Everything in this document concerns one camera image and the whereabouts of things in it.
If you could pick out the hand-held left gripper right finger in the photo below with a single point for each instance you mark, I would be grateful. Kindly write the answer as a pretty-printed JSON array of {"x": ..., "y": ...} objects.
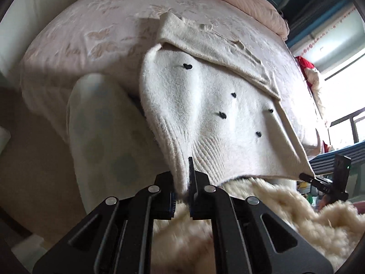
[{"x": 193, "y": 202}]

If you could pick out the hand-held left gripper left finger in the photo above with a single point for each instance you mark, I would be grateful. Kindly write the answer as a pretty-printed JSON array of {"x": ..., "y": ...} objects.
[{"x": 171, "y": 205}]

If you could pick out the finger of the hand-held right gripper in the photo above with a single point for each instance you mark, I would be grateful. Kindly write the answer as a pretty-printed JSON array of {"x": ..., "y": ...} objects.
[{"x": 307, "y": 177}]

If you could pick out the white sweater with black knots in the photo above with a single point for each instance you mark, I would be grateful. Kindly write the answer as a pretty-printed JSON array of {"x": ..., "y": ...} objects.
[{"x": 205, "y": 114}]

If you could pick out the blue striped cloth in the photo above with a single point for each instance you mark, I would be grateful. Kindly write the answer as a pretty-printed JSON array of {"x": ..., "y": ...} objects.
[{"x": 336, "y": 157}]

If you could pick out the cream fluffy coat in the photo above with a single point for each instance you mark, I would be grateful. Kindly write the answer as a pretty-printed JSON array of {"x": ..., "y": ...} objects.
[{"x": 285, "y": 222}]

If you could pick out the dark window railing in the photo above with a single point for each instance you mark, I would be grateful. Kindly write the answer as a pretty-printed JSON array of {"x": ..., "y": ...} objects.
[{"x": 350, "y": 120}]

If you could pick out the white hanging garment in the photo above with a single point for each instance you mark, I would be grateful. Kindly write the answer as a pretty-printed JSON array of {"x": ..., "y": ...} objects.
[{"x": 316, "y": 91}]

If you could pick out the person's leg in patterned pants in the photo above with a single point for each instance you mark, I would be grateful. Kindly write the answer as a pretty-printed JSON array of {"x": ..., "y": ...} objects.
[{"x": 105, "y": 137}]

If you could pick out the red cloth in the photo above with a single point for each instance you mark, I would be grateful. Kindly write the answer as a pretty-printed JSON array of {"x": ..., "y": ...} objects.
[{"x": 304, "y": 64}]

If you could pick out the bed with pink floral sheet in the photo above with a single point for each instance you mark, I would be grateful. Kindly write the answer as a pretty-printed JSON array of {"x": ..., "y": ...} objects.
[{"x": 94, "y": 42}]

